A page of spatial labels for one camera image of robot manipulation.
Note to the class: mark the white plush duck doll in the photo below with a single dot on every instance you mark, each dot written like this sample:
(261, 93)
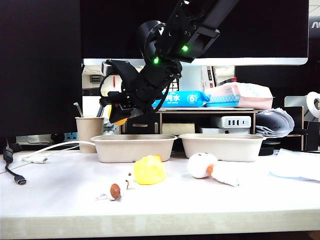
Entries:
(200, 165)

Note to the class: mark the blue power socket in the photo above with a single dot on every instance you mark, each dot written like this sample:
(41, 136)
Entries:
(71, 137)

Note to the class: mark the beige paper cup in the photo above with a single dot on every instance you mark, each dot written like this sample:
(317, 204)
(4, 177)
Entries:
(87, 135)

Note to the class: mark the white tape roll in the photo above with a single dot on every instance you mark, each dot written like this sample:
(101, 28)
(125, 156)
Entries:
(311, 100)

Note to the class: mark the silver flat tray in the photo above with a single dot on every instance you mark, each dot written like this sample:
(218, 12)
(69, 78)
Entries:
(32, 139)

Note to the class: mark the black round knob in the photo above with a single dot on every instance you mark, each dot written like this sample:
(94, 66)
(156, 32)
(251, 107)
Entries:
(57, 137)

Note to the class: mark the cream box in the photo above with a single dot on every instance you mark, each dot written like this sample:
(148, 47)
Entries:
(178, 129)

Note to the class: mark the grey rolled paper stack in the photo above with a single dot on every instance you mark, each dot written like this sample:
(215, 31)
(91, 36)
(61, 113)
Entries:
(275, 122)

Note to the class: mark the white printed carton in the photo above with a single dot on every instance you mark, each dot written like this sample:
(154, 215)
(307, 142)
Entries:
(207, 77)

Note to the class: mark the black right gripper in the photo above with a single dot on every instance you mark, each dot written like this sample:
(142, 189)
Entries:
(150, 87)

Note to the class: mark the round yellow duck doll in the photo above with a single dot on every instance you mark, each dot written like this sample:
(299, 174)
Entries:
(122, 121)

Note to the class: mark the pencil with silver tip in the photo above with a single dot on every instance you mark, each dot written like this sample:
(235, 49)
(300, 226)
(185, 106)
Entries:
(78, 110)

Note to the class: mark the black AOC monitor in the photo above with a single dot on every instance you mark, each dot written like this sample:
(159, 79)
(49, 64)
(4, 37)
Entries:
(287, 80)

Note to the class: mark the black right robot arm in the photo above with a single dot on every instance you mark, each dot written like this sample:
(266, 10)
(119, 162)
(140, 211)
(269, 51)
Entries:
(200, 27)

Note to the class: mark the white charger block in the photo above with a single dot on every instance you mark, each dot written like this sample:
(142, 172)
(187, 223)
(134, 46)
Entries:
(235, 122)

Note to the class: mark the white paper sheets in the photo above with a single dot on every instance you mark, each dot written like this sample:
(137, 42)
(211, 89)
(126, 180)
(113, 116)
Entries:
(295, 165)

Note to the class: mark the pink tissue pack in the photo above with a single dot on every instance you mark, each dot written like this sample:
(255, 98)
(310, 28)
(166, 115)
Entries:
(250, 97)

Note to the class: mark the black tape holder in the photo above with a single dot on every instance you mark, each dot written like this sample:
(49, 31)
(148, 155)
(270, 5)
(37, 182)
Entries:
(312, 136)

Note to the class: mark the white flat box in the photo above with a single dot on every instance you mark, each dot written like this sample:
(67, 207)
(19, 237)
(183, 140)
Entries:
(212, 131)

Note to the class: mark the yellow duck doll orange beak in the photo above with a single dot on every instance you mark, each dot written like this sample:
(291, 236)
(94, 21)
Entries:
(148, 171)

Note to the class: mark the blue wet wipes pack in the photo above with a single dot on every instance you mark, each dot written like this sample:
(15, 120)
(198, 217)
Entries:
(190, 98)

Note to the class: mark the grey metal plate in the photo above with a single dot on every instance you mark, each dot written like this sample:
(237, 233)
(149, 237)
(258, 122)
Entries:
(295, 101)

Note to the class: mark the black round base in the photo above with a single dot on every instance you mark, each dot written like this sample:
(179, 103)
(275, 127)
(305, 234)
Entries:
(267, 149)

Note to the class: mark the large black monitor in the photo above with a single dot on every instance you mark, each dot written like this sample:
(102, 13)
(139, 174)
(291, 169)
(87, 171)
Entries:
(112, 30)

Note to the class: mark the wooden desk shelf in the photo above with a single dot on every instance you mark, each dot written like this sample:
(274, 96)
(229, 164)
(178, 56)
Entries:
(207, 112)

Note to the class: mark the black pen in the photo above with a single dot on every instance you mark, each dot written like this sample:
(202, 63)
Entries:
(99, 113)

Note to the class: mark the beige paper box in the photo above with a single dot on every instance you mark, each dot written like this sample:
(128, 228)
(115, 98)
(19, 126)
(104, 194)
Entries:
(225, 148)
(135, 150)

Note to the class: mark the small white brown dog doll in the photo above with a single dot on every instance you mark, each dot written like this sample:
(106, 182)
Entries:
(115, 190)

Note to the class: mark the dark screen panel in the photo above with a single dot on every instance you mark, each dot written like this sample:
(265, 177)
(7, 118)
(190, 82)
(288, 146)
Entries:
(37, 62)

